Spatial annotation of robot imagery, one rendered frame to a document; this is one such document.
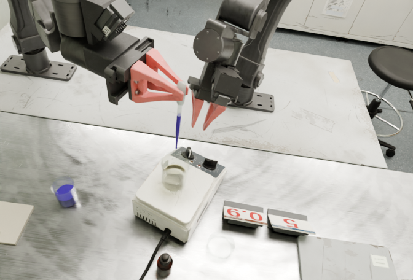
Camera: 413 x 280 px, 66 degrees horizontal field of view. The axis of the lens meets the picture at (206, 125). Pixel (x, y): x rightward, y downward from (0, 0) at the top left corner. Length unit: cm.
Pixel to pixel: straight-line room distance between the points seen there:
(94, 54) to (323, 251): 58
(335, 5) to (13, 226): 283
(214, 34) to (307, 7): 252
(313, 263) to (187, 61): 70
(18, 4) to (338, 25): 274
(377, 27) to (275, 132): 251
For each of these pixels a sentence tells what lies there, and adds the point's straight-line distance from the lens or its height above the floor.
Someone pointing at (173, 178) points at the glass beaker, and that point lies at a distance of 59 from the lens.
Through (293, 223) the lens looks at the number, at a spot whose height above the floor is 92.
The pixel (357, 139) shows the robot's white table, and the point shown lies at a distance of 100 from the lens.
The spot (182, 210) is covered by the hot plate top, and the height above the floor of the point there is 99.
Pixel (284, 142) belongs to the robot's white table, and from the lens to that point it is 89.
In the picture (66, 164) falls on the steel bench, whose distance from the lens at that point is 81.
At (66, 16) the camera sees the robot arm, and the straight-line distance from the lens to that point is 49.
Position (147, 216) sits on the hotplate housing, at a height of 94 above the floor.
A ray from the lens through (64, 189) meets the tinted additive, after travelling 74.
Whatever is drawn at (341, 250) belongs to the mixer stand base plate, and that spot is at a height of 91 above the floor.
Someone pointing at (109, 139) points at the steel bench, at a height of 90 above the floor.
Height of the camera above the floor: 154
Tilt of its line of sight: 48 degrees down
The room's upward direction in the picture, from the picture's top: 10 degrees clockwise
